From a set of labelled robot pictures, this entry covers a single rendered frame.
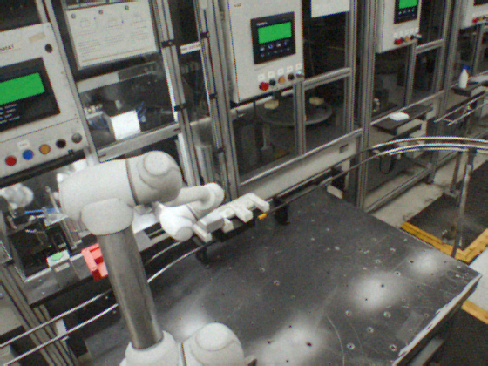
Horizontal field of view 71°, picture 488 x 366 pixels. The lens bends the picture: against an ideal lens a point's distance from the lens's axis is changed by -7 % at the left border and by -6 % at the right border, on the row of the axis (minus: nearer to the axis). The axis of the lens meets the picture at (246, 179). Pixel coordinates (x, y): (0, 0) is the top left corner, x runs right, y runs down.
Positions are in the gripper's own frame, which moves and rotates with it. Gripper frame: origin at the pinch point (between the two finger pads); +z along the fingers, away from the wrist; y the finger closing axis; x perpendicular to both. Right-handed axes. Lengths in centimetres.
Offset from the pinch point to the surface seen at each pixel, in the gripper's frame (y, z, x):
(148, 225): -9.4, -13.1, 6.3
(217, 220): -6.7, -33.9, -18.9
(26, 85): 65, -15, 36
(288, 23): 67, -16, -78
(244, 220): -13.3, -34.6, -32.6
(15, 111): 58, -16, 42
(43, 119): 51, -13, 34
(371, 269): -29, -85, -66
